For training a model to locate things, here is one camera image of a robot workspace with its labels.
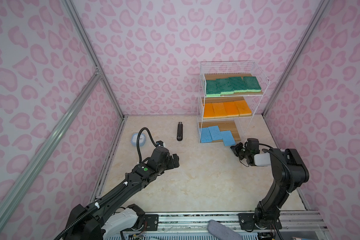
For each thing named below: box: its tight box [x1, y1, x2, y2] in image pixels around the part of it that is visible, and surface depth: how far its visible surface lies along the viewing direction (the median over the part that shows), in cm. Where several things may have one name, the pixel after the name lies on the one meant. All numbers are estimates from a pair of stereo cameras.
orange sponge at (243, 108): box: [234, 99, 252, 117], surface depth 88 cm
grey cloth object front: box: [207, 219, 242, 240], surface depth 70 cm
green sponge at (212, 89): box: [206, 80, 221, 97], surface depth 74 cm
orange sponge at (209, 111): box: [203, 103, 216, 120], surface depth 87 cm
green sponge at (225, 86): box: [216, 78, 235, 95], surface depth 75 cm
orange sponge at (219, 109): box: [212, 102, 228, 118], surface depth 89 cm
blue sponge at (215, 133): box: [208, 125, 223, 141], surface depth 108 cm
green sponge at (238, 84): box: [228, 76, 248, 93], surface depth 77 cm
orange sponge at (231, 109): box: [223, 101, 240, 117], surface depth 89 cm
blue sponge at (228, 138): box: [220, 130, 236, 146], surface depth 106 cm
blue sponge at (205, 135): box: [200, 127, 213, 143], surface depth 106 cm
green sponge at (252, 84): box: [243, 76, 262, 93], surface depth 77 cm
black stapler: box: [177, 121, 183, 142], surface depth 111 cm
